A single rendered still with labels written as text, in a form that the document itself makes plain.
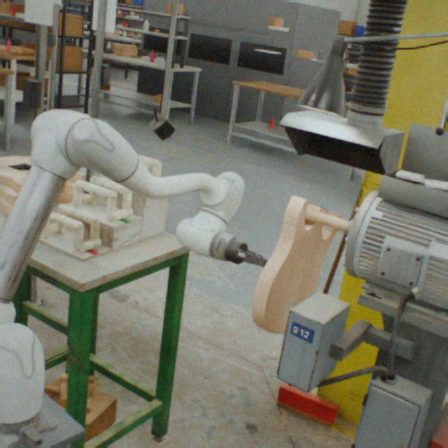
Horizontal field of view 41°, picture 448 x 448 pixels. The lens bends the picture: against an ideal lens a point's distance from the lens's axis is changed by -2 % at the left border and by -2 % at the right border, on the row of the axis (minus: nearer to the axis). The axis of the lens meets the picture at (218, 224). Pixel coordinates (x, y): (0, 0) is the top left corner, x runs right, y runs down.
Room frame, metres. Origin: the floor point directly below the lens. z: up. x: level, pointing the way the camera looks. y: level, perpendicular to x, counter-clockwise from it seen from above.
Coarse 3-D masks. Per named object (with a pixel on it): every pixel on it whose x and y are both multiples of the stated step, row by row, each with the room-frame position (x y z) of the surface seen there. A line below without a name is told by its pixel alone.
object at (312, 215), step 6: (306, 210) 1.72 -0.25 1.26; (312, 210) 1.72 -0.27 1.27; (306, 216) 1.71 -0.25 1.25; (312, 216) 1.70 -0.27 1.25; (318, 216) 1.69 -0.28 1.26; (324, 216) 1.68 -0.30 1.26; (330, 216) 1.68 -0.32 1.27; (318, 222) 1.69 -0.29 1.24; (324, 222) 1.68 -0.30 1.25; (330, 222) 1.67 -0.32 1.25; (336, 222) 1.66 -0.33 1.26; (342, 222) 1.65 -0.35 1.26; (348, 222) 1.65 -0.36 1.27; (336, 228) 1.66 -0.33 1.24; (342, 228) 1.65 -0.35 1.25
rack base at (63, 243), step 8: (56, 232) 2.07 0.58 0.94; (40, 240) 1.98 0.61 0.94; (48, 240) 1.98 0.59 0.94; (56, 240) 1.99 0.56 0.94; (64, 240) 2.00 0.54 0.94; (72, 240) 2.01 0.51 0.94; (88, 240) 2.04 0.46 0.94; (56, 248) 1.93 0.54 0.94; (64, 248) 1.93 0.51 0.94; (72, 248) 1.94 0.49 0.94; (96, 248) 1.97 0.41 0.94; (104, 248) 1.98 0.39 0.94; (72, 256) 1.89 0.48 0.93; (80, 256) 1.89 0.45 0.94; (88, 256) 1.90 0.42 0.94; (96, 256) 1.93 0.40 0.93
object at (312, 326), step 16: (304, 304) 1.38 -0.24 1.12; (320, 304) 1.40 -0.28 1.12; (336, 304) 1.41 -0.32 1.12; (288, 320) 1.34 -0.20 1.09; (304, 320) 1.32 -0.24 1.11; (320, 320) 1.31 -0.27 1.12; (336, 320) 1.36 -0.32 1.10; (288, 336) 1.34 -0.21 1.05; (304, 336) 1.31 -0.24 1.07; (320, 336) 1.30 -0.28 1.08; (336, 336) 1.38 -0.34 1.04; (288, 352) 1.33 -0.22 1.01; (304, 352) 1.31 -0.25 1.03; (320, 352) 1.31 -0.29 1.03; (288, 368) 1.33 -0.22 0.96; (304, 368) 1.31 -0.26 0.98; (320, 368) 1.33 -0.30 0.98; (368, 368) 1.39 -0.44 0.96; (384, 368) 1.38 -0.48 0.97; (304, 384) 1.30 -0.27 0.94; (320, 384) 1.40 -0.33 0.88
